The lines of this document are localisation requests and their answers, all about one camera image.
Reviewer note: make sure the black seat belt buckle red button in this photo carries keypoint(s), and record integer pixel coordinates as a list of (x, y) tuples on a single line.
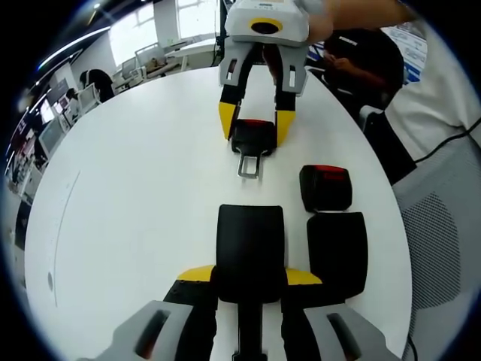
[(327, 192)]

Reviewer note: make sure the white office desk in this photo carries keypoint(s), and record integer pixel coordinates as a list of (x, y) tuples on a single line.
[(195, 47)]

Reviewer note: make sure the blue white poster board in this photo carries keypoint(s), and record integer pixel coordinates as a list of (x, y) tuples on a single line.
[(413, 49)]

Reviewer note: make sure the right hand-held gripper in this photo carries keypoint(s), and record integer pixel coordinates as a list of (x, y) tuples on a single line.
[(270, 19)]

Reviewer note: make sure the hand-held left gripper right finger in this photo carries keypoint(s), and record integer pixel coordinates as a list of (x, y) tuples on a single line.
[(338, 334)]

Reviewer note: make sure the white mesh office chair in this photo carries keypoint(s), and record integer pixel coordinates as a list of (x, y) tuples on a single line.
[(443, 233)]

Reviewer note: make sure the white computer monitor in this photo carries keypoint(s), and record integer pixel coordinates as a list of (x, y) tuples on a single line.
[(87, 97)]

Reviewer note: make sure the person's right forearm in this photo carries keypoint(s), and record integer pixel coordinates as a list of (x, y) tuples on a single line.
[(368, 13)]

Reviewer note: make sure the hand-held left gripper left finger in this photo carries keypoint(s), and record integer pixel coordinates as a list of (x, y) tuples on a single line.
[(158, 331)]

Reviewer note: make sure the person's body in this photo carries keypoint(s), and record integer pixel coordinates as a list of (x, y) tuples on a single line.
[(436, 97)]

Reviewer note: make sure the metal seat belt tongue black housing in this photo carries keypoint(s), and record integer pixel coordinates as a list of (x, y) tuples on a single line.
[(251, 135)]

